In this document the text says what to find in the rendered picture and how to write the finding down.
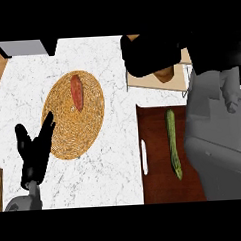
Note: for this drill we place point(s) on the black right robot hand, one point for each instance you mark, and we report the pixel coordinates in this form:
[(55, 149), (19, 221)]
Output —
[(149, 54)]

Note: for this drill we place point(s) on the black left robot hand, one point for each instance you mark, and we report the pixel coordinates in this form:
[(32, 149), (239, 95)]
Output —
[(34, 157)]

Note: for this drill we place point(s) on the grey and black appliance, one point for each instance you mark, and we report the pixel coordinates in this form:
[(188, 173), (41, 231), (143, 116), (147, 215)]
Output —
[(22, 47)]

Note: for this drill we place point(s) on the red sweet potato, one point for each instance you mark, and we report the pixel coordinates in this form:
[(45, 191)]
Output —
[(77, 93)]

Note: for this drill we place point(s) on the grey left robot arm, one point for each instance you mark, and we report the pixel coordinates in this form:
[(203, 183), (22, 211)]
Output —
[(28, 202)]

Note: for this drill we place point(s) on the brown croissant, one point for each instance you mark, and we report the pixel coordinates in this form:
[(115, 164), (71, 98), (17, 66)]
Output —
[(164, 75)]

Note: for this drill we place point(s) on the green cucumber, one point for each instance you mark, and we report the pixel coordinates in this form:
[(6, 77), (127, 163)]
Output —
[(173, 139)]

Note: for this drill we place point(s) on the dark brown wooden tray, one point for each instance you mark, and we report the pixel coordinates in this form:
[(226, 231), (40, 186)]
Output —
[(158, 170)]

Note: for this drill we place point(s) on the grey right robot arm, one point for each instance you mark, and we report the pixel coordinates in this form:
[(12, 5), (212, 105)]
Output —
[(220, 147)]

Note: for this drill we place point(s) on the round woven straw placemat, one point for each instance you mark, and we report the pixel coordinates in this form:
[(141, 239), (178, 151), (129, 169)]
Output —
[(76, 125)]

